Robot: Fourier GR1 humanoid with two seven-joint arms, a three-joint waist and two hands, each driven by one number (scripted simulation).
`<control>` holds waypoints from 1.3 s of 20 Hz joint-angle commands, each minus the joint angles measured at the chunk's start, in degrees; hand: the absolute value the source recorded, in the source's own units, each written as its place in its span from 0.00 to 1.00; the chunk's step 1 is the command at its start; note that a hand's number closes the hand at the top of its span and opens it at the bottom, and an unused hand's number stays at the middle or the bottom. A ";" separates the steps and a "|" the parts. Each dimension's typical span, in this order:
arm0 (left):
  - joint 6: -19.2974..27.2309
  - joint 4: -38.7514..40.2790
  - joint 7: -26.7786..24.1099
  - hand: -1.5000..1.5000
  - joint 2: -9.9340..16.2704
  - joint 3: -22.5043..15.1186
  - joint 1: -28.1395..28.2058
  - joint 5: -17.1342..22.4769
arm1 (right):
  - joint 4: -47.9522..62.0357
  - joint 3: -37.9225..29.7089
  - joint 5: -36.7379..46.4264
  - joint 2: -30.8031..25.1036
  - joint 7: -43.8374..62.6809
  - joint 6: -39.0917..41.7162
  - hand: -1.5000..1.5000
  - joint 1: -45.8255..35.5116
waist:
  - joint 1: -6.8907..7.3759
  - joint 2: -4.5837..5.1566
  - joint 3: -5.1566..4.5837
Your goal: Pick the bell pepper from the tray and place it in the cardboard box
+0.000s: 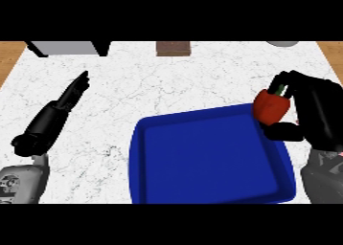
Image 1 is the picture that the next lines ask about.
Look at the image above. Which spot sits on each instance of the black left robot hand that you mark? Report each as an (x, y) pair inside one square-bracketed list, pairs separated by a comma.
[(47, 122)]

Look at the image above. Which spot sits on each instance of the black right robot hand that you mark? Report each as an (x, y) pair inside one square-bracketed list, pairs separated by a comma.
[(323, 111)]

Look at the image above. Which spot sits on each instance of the red bell pepper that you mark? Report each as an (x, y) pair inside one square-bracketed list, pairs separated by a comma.
[(271, 107)]

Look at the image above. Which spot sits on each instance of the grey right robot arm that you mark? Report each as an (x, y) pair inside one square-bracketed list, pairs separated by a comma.
[(329, 177)]

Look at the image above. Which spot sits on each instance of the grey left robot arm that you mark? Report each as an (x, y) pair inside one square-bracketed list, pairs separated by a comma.
[(20, 183)]

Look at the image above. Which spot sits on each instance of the blue tray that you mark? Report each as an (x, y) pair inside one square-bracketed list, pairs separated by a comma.
[(211, 156)]

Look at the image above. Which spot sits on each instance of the brown cardboard box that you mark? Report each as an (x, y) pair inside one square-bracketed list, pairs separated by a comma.
[(174, 48)]

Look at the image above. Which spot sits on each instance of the grey round object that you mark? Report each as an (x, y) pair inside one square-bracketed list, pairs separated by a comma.
[(283, 43)]

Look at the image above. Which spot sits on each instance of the grey and black appliance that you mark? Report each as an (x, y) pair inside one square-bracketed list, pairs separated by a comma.
[(69, 48)]

